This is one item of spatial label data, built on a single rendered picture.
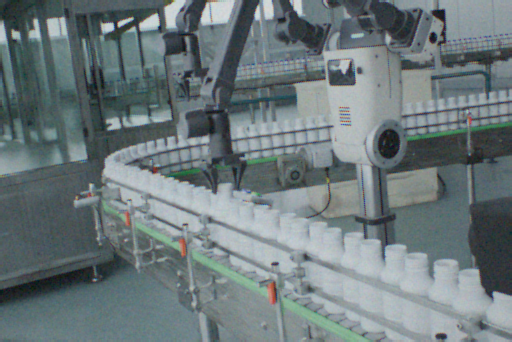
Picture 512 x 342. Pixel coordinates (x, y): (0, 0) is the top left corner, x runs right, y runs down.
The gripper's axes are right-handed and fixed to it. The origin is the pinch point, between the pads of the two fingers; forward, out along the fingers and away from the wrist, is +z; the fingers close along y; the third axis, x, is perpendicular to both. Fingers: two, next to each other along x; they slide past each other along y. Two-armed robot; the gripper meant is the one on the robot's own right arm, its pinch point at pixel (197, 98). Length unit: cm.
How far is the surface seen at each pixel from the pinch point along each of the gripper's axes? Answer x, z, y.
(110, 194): -40, 33, 22
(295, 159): -71, 41, -79
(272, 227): 69, 26, 17
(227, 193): 46, 22, 16
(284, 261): 75, 33, 18
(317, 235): 86, 25, 16
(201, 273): 34, 45, 21
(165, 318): -167, 141, -34
